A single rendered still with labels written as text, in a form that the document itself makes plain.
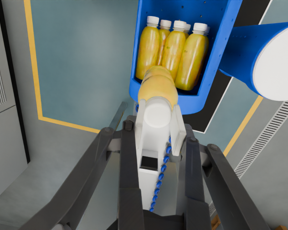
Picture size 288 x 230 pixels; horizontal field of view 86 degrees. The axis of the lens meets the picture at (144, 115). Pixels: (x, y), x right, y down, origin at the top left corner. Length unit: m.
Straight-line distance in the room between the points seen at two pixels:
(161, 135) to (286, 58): 0.61
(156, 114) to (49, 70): 1.92
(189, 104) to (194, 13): 0.36
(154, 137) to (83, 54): 1.25
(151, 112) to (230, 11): 0.35
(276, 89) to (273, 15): 1.20
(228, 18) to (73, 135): 2.17
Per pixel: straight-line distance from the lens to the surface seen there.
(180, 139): 0.16
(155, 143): 0.93
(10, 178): 2.83
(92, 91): 1.90
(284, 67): 0.78
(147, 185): 1.20
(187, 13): 0.70
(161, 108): 0.20
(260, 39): 0.78
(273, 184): 3.09
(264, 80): 0.76
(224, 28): 0.48
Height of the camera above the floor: 1.65
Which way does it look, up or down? 62 degrees down
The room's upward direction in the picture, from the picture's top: 170 degrees counter-clockwise
